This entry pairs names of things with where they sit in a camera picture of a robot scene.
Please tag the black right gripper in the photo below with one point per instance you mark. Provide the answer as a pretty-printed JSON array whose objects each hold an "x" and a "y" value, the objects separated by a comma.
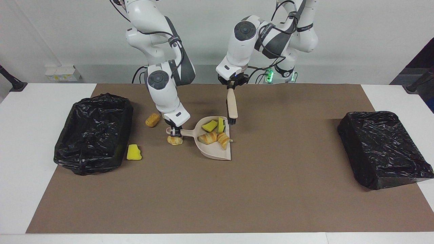
[{"x": 172, "y": 126}]

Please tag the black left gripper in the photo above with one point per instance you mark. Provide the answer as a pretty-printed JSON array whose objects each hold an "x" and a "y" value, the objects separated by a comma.
[{"x": 234, "y": 81}]

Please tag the beige hand brush black bristles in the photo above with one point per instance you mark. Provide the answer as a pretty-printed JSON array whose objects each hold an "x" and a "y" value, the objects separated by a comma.
[{"x": 232, "y": 105}]

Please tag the orange striped croissant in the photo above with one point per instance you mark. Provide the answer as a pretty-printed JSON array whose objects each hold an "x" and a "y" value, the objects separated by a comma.
[{"x": 207, "y": 138}]

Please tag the small yellow sponge wedge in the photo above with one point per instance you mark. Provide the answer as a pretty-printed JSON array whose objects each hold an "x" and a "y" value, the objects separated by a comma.
[{"x": 209, "y": 126}]

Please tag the yellow notched sponge block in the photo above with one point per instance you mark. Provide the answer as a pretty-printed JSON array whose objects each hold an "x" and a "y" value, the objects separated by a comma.
[{"x": 221, "y": 125}]

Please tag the beige plastic dustpan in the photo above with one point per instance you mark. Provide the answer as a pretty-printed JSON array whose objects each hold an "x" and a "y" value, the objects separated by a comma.
[{"x": 213, "y": 152}]

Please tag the yellow sponge piece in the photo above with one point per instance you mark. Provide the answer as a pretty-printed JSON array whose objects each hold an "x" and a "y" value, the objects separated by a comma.
[{"x": 134, "y": 152}]

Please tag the torn pale croissant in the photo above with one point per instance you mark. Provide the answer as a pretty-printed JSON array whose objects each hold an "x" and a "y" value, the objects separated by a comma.
[{"x": 224, "y": 140}]

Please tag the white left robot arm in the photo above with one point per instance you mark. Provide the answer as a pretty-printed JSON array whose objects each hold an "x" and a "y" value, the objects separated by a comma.
[{"x": 240, "y": 51}]

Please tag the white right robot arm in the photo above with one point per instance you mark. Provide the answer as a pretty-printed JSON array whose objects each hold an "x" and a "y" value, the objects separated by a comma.
[{"x": 166, "y": 95}]

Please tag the open bin with black bag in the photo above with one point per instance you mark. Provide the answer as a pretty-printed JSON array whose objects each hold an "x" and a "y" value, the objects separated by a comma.
[{"x": 91, "y": 135}]

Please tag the bin covered by black bag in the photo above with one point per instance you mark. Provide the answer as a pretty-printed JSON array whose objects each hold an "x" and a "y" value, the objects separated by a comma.
[{"x": 383, "y": 149}]

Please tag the small striped croissant piece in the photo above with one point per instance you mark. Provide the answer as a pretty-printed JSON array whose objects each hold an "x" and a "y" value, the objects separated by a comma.
[{"x": 174, "y": 141}]

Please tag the brown bread roll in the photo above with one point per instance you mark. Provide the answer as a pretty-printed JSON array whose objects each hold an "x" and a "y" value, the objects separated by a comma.
[{"x": 152, "y": 120}]

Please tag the brown table mat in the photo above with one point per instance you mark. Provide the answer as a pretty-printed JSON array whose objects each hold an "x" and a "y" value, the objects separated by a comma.
[{"x": 237, "y": 210}]

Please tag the black stand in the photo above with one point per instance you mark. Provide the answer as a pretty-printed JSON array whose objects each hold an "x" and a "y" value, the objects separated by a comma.
[
  {"x": 415, "y": 86},
  {"x": 15, "y": 84}
]

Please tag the dark background furniture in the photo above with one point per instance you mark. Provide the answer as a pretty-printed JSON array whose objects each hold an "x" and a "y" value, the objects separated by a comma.
[{"x": 425, "y": 57}]

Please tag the white wall power strip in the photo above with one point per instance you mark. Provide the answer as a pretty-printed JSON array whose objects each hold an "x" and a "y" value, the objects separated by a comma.
[{"x": 62, "y": 74}]

